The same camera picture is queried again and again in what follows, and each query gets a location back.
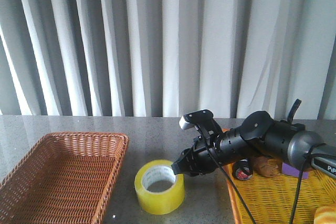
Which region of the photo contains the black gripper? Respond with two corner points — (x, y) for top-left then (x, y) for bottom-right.
(171, 133), (223, 177)

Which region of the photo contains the yellow packing tape roll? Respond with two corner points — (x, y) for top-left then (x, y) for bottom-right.
(134, 159), (185, 215)

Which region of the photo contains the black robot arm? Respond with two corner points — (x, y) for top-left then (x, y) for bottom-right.
(172, 110), (335, 177)

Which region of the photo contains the red white black can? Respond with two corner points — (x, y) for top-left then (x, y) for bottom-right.
(233, 159), (253, 180)

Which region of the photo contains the brown toy animal figure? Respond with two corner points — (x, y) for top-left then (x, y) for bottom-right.
(251, 156), (280, 178)

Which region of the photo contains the yellow plastic basket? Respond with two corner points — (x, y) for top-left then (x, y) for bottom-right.
(227, 170), (335, 223)

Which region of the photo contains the purple foam cube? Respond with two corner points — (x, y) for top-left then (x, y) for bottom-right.
(281, 163), (309, 179)

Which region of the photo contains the brown wicker basket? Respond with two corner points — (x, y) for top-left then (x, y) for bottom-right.
(1, 132), (129, 223)

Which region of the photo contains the grey pleated curtain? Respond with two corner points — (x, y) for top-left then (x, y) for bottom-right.
(1, 0), (335, 119)

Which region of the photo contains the yellow bread toy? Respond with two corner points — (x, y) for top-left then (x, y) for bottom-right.
(313, 205), (336, 224)

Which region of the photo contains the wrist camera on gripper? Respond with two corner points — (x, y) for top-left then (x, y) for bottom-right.
(179, 109), (223, 135)

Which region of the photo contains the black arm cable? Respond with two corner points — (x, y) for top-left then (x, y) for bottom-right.
(195, 99), (326, 224)

